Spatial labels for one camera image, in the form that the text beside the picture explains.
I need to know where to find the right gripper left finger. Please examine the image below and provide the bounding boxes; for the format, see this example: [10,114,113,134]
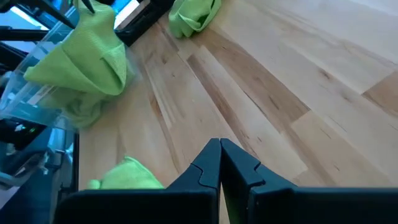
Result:
[54,138,222,224]

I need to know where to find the green microfiber towel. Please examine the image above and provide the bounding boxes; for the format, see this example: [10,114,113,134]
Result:
[86,155,165,190]
[169,0,222,39]
[24,0,128,97]

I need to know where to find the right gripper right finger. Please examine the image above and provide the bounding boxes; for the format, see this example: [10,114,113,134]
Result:
[221,139,398,224]

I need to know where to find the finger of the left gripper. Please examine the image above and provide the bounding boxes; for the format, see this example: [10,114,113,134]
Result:
[81,0,96,14]

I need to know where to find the clear plastic bin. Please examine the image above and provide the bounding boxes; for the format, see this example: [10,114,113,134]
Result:
[0,6,141,131]
[0,0,175,195]

